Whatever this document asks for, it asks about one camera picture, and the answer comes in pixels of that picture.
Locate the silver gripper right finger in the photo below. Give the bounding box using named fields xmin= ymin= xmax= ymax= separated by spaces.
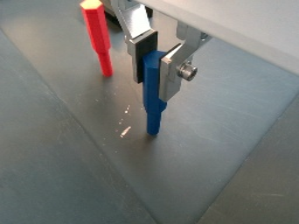
xmin=159 ymin=24 xmax=211 ymax=102

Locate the blue hexagonal peg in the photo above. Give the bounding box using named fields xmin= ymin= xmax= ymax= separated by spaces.
xmin=143 ymin=51 xmax=167 ymax=136

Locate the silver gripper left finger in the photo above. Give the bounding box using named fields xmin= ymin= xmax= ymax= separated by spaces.
xmin=113 ymin=0 xmax=158 ymax=83

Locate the red hexagonal peg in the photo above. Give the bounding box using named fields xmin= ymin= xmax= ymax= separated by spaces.
xmin=79 ymin=0 xmax=114 ymax=77

